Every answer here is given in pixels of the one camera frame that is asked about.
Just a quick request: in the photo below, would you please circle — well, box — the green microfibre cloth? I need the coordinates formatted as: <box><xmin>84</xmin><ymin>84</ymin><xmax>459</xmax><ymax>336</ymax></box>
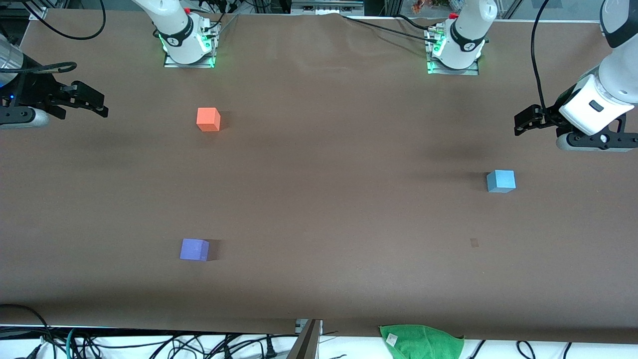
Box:
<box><xmin>379</xmin><ymin>324</ymin><xmax>465</xmax><ymax>359</ymax></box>

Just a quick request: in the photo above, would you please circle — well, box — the grey metal rack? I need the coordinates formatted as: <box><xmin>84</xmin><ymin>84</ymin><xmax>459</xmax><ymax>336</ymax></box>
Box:
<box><xmin>292</xmin><ymin>0</ymin><xmax>364</xmax><ymax>15</ymax></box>

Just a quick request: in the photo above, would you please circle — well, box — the orange foam block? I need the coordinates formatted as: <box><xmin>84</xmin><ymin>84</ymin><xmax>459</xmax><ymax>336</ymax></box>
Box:
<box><xmin>196</xmin><ymin>107</ymin><xmax>221</xmax><ymax>132</ymax></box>

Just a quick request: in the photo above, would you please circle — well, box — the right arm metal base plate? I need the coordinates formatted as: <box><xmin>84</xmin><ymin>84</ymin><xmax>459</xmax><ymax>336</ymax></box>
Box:
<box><xmin>163</xmin><ymin>22</ymin><xmax>216</xmax><ymax>69</ymax></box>

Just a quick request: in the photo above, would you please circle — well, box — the light blue foam block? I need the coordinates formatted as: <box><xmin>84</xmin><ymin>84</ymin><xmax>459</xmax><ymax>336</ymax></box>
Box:
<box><xmin>486</xmin><ymin>170</ymin><xmax>517</xmax><ymax>193</ymax></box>

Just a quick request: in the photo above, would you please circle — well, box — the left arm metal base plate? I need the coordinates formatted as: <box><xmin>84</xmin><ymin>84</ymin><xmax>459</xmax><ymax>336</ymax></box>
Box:
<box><xmin>427</xmin><ymin>27</ymin><xmax>480</xmax><ymax>76</ymax></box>

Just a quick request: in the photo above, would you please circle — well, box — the black cable on table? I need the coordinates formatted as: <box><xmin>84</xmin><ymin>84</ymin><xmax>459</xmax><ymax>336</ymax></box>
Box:
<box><xmin>341</xmin><ymin>14</ymin><xmax>435</xmax><ymax>40</ymax></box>

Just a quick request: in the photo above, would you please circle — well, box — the purple foam block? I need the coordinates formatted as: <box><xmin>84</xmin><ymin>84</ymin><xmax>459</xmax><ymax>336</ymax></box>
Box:
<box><xmin>179</xmin><ymin>238</ymin><xmax>210</xmax><ymax>262</ymax></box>

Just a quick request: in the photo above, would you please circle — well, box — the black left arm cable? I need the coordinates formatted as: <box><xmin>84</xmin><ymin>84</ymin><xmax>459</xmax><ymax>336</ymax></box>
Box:
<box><xmin>530</xmin><ymin>0</ymin><xmax>555</xmax><ymax>113</ymax></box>

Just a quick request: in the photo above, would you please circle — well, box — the brown paper table cover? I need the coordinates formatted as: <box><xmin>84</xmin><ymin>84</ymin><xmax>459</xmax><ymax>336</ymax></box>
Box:
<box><xmin>0</xmin><ymin>9</ymin><xmax>638</xmax><ymax>345</ymax></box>

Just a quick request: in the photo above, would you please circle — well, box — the thick black floor cable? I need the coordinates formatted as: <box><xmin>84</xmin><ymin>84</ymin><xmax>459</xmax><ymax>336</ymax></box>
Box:
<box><xmin>0</xmin><ymin>303</ymin><xmax>56</xmax><ymax>359</ymax></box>

